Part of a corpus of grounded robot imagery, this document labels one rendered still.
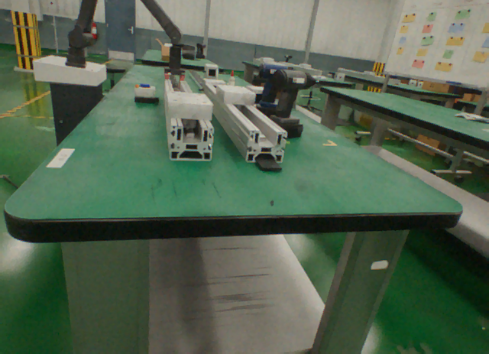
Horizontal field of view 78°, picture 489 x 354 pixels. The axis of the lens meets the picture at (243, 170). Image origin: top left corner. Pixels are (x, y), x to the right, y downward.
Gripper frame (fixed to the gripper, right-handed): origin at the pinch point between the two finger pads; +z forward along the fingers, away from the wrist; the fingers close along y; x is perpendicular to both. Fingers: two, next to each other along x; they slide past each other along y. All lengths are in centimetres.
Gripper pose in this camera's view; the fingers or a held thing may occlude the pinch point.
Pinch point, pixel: (173, 86)
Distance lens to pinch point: 166.5
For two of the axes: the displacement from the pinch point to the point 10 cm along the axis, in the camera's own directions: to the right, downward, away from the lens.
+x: -2.7, -4.3, 8.6
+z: -1.4, 9.0, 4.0
